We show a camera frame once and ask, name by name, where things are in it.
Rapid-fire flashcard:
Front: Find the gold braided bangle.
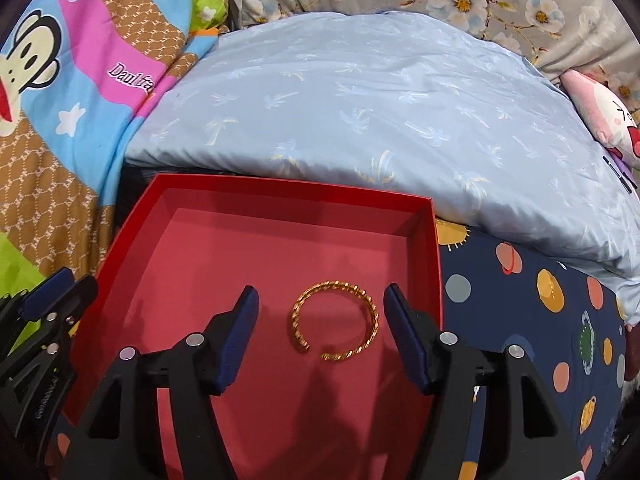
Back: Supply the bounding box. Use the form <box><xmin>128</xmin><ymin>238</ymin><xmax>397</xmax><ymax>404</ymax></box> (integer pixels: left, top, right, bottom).
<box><xmin>288</xmin><ymin>280</ymin><xmax>380</xmax><ymax>362</ymax></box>

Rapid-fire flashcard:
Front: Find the navy planet print cloth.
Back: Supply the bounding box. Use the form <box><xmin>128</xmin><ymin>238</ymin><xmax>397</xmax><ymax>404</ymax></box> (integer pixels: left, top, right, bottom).
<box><xmin>436</xmin><ymin>220</ymin><xmax>626</xmax><ymax>479</ymax></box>

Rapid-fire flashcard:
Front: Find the red shallow tray box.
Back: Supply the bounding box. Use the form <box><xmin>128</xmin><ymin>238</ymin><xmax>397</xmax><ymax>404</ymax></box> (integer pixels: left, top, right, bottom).
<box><xmin>65</xmin><ymin>174</ymin><xmax>442</xmax><ymax>479</ymax></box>

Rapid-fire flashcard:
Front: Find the colourful monkey cartoon blanket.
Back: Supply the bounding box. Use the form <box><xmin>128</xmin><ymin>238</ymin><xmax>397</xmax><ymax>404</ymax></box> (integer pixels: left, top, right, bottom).
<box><xmin>1</xmin><ymin>0</ymin><xmax>228</xmax><ymax>296</ymax></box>

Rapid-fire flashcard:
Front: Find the pink white plush toy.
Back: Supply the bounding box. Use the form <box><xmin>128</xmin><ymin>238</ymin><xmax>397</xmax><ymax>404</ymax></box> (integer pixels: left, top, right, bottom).
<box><xmin>560</xmin><ymin>70</ymin><xmax>639</xmax><ymax>170</ymax></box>

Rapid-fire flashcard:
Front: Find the light blue pillow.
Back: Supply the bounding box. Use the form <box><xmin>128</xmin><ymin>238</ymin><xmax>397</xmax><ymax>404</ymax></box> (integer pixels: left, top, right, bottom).
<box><xmin>125</xmin><ymin>11</ymin><xmax>639</xmax><ymax>325</ymax></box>

